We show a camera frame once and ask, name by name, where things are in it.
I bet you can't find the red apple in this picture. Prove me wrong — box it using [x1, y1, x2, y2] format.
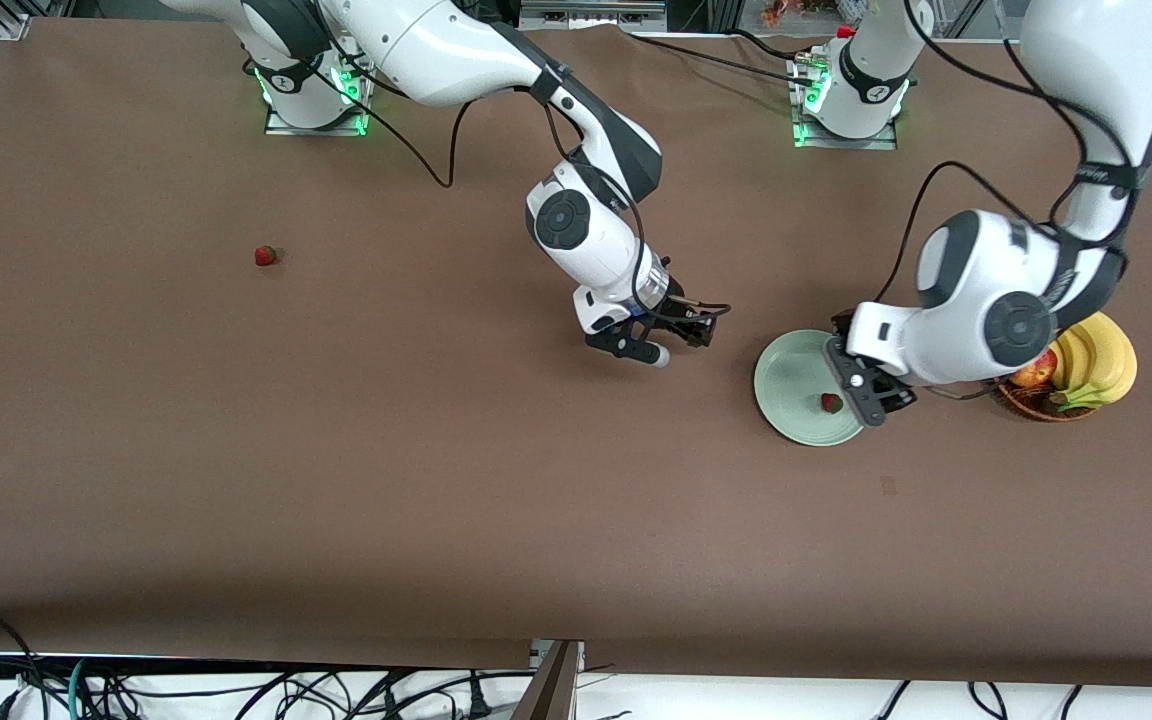
[1011, 350, 1059, 389]

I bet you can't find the pale green round plate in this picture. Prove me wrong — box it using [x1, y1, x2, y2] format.
[753, 329, 872, 448]

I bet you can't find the long black table cable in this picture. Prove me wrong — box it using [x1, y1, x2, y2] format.
[631, 33, 817, 86]

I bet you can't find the grey metal box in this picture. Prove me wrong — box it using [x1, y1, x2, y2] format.
[519, 0, 668, 29]

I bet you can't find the brown wicker basket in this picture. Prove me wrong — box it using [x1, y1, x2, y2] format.
[994, 378, 1099, 423]

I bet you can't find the yellow banana bunch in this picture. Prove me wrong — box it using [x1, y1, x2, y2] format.
[1048, 312, 1138, 412]

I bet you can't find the short black table cable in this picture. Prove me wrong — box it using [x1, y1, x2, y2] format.
[726, 28, 807, 61]

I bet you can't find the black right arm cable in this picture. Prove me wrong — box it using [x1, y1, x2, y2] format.
[336, 40, 733, 321]

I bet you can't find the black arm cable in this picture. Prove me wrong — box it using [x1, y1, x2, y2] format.
[876, 0, 1137, 301]
[336, 40, 733, 321]

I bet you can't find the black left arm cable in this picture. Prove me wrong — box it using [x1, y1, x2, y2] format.
[876, 0, 1137, 301]

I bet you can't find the brown table cover sheet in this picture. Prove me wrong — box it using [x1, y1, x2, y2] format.
[0, 18, 1152, 689]

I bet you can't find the aluminium profile post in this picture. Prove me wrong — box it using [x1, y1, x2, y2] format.
[511, 640, 585, 720]

